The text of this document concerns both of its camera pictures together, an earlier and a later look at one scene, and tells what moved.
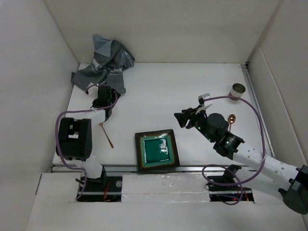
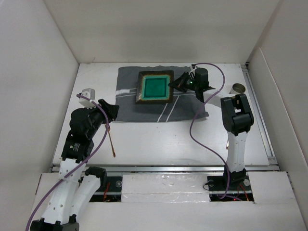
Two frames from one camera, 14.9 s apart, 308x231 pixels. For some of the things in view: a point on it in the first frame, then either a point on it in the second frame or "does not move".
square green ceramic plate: x=157 y=150 to x=153 y=87
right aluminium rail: x=258 y=110 does not move
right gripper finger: x=182 y=118 to x=186 y=76
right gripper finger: x=191 y=111 to x=180 y=84
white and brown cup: x=237 y=90 does not move
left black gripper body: x=114 y=97 to x=98 y=117
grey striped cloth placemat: x=110 y=59 to x=127 y=109
